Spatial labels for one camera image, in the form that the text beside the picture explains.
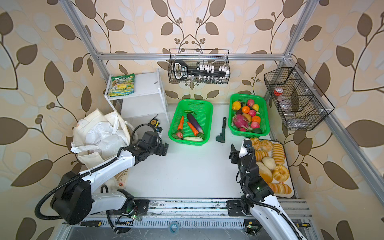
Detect bread tray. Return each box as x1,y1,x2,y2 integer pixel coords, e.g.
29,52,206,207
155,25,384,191
250,138,295,198

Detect small red radish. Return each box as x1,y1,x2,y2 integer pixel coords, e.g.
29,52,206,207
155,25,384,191
176,132,184,139

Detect black wire basket right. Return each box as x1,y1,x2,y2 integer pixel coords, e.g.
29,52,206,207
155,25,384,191
264,63,335,131

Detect cream floral tote bag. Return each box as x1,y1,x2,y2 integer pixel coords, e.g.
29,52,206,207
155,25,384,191
69,107,136,190

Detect white radish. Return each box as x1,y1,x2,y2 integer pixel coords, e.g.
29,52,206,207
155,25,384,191
183,137,204,142

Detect black yellow tape measure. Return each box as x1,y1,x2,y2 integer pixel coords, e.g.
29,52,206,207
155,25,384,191
150,115,160,128

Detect green fruit basket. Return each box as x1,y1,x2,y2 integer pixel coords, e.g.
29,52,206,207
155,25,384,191
229,94,270,138

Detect orange carrot lower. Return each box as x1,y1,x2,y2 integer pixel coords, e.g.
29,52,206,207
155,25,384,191
187,122,200,137

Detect green chili pepper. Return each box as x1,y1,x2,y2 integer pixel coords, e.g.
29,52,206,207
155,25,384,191
184,111,196,115

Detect orange carrot upper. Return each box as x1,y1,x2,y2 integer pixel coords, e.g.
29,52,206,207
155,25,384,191
177,116,185,131

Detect black wire basket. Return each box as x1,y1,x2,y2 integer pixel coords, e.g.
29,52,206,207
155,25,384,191
168,48,231,85
264,63,335,131

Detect orange fruit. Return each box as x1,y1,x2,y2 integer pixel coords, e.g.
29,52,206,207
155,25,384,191
242,106,250,114

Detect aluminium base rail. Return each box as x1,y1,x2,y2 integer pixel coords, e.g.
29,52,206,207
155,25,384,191
71,198,313,229

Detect green vegetable basket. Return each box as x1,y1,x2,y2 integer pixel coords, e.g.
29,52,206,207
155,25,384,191
169,99,214,146

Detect yellow lemon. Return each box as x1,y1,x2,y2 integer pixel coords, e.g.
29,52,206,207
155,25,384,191
232,101,242,111

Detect white shelf rack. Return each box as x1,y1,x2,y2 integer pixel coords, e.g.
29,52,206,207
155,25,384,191
104,71,171,125

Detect yellow green apple tea bag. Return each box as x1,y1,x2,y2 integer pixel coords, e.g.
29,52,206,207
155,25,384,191
108,74,136,97

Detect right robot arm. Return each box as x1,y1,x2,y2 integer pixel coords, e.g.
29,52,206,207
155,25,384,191
229,140,306,240

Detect orange carrot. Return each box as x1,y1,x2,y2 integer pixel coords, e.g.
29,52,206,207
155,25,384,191
177,116,185,131
187,122,200,137

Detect black wire basket back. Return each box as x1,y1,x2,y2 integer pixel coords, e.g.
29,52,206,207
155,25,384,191
168,48,231,85

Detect pink dragon fruit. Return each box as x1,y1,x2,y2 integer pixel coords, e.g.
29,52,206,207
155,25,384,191
232,115,253,131

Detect white plastic bag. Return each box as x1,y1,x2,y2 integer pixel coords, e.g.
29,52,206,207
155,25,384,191
70,119,131,160

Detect glazed ring bread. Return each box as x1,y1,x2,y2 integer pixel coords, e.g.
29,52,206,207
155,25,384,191
272,165,290,183

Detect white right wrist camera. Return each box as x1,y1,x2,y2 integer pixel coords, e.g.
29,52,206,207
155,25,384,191
240,139,255,158

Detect purple eggplant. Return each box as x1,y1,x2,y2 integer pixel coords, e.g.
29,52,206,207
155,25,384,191
187,113,204,134

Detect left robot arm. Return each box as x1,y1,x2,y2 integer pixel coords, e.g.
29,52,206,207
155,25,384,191
35,130,169,225

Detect black yellow screwdriver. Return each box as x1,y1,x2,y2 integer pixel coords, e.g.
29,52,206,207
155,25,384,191
80,220,103,228

